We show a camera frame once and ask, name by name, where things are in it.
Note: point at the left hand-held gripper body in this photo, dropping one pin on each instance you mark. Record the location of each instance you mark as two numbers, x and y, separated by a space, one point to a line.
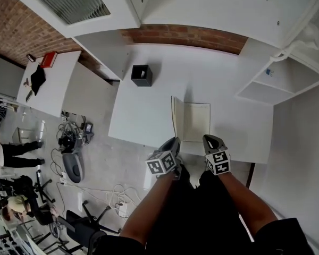
160 163

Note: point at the white power adapter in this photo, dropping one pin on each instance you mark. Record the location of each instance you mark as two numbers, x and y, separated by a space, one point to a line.
123 209

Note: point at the person's black clothing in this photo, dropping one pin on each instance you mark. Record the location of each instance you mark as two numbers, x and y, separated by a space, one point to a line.
196 216

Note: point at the black remote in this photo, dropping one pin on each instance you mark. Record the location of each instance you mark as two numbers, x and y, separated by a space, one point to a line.
29 95

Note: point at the black swivel chair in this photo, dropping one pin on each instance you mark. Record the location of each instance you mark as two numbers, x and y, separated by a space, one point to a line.
42 188

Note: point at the small grey tool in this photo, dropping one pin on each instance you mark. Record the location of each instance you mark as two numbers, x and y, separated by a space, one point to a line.
26 82

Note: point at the white side table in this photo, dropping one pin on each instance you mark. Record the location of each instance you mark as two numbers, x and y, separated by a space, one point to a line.
61 73

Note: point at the person's left forearm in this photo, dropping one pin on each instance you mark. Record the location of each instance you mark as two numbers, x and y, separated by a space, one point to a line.
146 211

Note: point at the white cloth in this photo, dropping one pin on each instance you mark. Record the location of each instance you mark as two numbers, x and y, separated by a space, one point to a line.
312 37

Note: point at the grey oval shell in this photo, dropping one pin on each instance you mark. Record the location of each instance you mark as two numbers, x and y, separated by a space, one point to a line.
73 167

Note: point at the black square pen holder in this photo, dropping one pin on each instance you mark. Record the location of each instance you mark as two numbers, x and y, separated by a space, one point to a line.
142 81

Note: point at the red box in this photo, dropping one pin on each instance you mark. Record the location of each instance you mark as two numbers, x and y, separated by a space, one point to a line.
48 60

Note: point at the grey panel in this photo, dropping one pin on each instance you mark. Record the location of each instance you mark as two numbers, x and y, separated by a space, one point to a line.
2 73

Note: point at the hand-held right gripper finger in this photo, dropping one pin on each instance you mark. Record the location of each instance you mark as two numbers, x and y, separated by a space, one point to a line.
206 146
220 144

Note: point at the pile of black electronics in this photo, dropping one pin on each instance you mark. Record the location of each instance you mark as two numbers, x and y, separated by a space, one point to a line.
69 139

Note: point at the white power strip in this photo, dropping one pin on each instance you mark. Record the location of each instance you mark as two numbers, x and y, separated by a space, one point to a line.
63 178

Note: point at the black office chair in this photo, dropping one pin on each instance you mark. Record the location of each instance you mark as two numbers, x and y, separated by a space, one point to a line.
82 230

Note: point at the small black picture frame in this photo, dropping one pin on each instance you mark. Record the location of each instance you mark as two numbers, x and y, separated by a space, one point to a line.
30 58

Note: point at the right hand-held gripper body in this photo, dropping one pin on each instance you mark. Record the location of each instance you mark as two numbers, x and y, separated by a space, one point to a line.
218 162

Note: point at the black cloth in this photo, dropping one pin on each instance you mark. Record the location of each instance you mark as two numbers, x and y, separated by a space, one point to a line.
37 80

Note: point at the small white card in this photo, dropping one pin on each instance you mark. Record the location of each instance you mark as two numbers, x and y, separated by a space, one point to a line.
143 74

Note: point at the blue binder clip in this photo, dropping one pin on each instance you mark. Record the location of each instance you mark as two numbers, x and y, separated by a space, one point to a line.
269 72

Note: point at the teal cover notebook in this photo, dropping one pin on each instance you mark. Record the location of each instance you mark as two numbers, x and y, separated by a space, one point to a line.
196 121

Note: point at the white desk with hutch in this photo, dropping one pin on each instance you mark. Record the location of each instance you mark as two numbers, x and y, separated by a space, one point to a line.
154 108

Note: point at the person's right forearm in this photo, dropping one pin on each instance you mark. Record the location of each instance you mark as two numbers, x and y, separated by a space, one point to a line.
247 206

